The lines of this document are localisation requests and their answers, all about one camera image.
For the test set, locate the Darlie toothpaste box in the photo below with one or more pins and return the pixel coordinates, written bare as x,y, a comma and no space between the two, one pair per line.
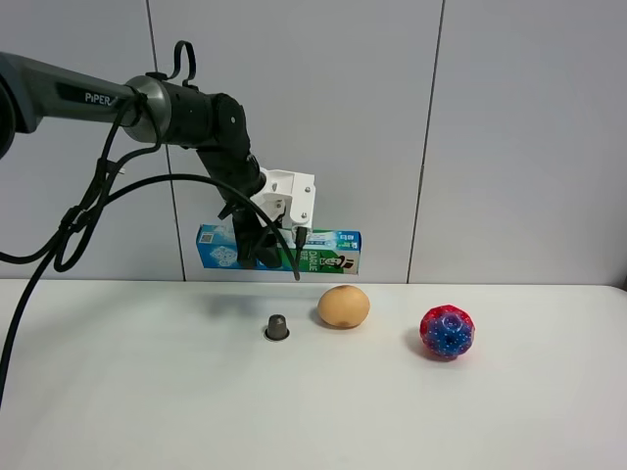
326,251

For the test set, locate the grey coffee capsule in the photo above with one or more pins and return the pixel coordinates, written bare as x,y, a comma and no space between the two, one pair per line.
277,329

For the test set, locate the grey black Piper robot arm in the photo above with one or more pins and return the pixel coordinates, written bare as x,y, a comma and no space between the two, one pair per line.
156,112

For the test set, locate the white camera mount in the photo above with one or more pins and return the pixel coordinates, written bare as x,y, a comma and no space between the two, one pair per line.
287,196

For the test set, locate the yellow potato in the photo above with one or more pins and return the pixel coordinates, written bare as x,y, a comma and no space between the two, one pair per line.
344,307

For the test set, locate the red blue spiky ball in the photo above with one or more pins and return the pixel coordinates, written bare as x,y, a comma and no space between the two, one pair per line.
447,331

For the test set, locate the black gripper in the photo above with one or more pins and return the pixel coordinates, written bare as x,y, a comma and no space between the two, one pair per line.
249,233

